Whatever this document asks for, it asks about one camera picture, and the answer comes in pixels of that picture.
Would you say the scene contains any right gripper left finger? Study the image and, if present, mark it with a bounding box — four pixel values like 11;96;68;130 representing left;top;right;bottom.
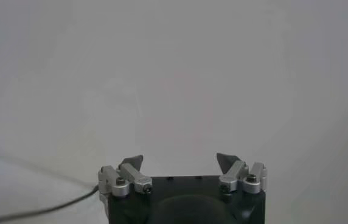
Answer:
97;154;153;198

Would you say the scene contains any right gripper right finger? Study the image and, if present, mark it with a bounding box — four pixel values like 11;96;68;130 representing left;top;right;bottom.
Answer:
216;152;268;195

